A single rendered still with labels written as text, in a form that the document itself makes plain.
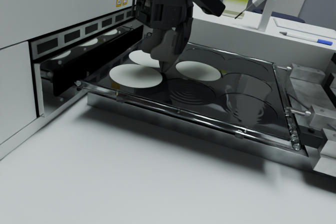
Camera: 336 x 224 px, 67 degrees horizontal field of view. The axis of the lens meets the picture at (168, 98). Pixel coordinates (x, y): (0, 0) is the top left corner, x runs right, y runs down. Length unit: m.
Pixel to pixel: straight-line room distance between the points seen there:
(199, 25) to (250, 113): 0.37
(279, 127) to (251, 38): 0.36
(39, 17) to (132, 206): 0.29
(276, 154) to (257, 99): 0.10
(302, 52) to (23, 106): 0.66
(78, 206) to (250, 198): 0.24
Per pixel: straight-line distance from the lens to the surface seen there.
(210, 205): 0.38
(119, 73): 0.48
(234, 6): 0.87
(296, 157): 0.50
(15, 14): 0.38
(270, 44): 0.76
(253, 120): 0.43
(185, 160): 0.43
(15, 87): 0.40
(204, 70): 0.57
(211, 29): 0.75
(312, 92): 0.69
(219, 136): 0.47
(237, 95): 0.49
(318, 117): 0.52
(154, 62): 0.56
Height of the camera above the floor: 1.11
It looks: 29 degrees down
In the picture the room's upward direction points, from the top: 11 degrees clockwise
